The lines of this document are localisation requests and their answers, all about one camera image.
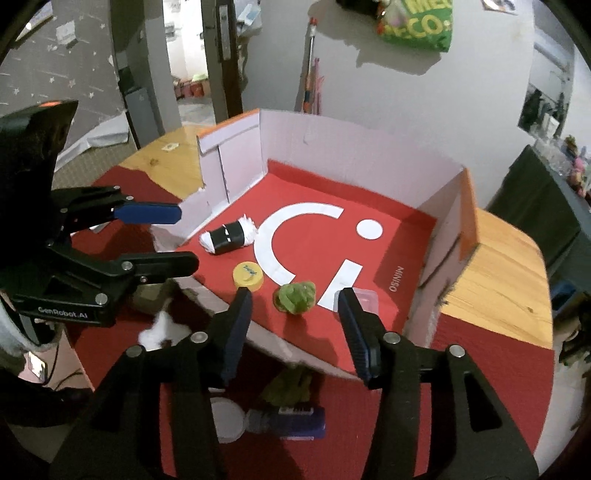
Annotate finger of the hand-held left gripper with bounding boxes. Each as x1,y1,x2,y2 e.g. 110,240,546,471
50,185,182,241
46,242,201,306

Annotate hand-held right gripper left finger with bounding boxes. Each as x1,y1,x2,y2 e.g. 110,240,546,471
48,287,254,480

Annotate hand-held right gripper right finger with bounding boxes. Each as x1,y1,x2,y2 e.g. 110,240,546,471
338,287,541,480

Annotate white fluffy star ring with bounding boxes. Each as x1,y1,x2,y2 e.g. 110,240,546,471
139,310,185,350

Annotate small green pom-pom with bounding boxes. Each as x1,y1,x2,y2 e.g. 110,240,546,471
259,364,319,409

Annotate grey and white round lid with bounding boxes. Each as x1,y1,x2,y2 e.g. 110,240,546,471
210,398,245,444

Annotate torn cardboard box red inside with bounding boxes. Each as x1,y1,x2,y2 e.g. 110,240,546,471
152,108,481,381

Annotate dark blue bottle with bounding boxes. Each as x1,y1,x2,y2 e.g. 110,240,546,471
245,405,326,439

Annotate small clear plastic box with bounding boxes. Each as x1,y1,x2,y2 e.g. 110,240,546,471
342,287,380,320

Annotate yellow bottle cap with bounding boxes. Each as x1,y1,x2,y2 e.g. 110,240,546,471
232,261,265,291

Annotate large green pom-pom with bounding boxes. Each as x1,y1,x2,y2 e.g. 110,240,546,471
274,281,318,315

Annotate black and white plush roll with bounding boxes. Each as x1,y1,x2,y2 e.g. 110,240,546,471
199,217,259,256

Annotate orange pots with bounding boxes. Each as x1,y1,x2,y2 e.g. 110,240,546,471
173,78,212,100

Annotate red table mat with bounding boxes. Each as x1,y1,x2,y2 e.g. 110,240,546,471
69,164,555,478

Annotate dark door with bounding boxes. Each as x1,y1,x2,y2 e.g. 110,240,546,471
205,0,245,126

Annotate dark cabinet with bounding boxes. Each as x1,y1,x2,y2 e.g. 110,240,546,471
485,145,591,289

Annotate broom stick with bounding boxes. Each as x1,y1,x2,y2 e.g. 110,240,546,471
295,17,320,114

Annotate green printed bag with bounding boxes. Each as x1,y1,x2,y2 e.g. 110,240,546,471
376,0,455,54

